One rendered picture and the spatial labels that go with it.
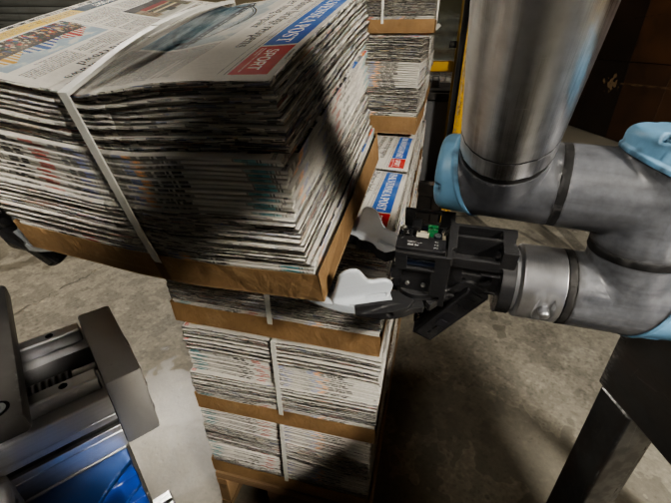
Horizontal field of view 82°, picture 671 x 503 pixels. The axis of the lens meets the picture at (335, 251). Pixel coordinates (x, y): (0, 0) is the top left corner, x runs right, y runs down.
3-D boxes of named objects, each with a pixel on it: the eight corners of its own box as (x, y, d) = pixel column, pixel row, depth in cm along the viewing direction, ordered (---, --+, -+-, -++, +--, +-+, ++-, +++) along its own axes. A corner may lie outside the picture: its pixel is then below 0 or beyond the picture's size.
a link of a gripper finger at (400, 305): (347, 281, 42) (423, 266, 43) (348, 292, 44) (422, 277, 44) (357, 316, 39) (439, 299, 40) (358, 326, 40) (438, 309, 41)
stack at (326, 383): (220, 505, 100) (141, 207, 59) (332, 271, 199) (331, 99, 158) (367, 547, 92) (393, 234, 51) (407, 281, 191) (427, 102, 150)
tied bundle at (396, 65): (278, 129, 109) (271, 35, 97) (312, 112, 133) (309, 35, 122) (414, 138, 100) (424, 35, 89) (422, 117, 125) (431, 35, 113)
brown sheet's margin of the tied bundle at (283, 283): (196, 286, 45) (180, 259, 42) (286, 157, 64) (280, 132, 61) (326, 303, 40) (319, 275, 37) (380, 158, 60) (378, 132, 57)
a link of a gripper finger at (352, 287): (299, 265, 39) (387, 249, 40) (306, 302, 43) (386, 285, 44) (303, 288, 37) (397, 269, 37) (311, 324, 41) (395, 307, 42)
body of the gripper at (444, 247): (399, 204, 42) (520, 217, 39) (396, 259, 48) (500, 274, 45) (387, 252, 37) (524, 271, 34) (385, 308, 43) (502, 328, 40)
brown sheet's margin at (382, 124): (279, 127, 108) (278, 110, 106) (312, 110, 133) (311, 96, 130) (415, 135, 99) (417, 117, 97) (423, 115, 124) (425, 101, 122)
